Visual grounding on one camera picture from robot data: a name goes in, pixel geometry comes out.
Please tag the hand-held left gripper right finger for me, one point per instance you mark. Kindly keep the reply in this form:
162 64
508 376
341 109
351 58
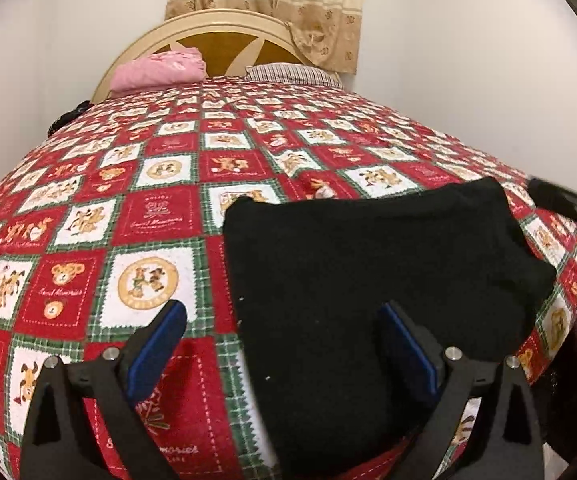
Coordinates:
413 352

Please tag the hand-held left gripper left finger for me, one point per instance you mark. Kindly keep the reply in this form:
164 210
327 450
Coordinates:
158 350

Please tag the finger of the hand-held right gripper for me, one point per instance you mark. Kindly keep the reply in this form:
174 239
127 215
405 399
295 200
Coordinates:
568 202

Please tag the black pants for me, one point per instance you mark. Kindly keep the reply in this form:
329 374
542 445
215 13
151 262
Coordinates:
368 260

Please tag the red checkered printed blanket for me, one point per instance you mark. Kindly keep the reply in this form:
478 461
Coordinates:
168 185

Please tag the small dark cloth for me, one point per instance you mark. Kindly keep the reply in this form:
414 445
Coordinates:
68 116

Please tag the pink pillow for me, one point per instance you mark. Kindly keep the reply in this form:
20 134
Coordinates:
161 70

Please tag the striped pillow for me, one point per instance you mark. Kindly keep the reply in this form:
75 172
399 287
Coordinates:
293 74

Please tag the cream wooden headboard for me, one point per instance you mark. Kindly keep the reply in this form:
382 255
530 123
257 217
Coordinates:
203 22

